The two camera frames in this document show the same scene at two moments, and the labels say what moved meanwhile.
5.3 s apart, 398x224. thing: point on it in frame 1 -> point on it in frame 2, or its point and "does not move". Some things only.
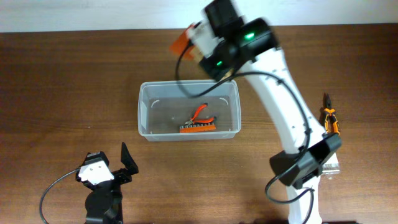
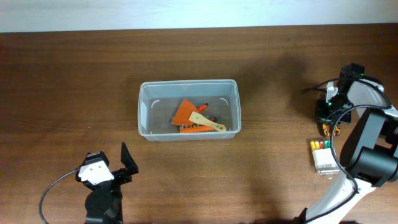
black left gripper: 125,176 does not move
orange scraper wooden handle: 179,45 -> 186,115
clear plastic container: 165,113 does not move
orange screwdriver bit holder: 194,127 does not move
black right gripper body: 217,64 -> 329,114
